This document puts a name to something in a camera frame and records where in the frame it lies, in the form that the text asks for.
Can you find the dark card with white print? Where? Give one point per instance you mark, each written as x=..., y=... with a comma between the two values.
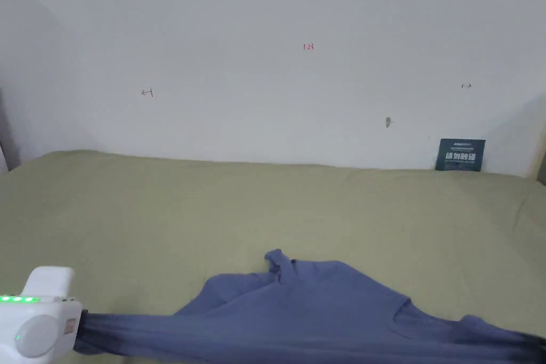
x=461, y=155

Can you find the blue shirt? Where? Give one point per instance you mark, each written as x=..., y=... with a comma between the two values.
x=298, y=317

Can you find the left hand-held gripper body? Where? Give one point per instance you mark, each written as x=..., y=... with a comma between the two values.
x=38, y=321

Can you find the bed with pale green sheet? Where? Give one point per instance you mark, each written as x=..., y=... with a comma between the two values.
x=170, y=210

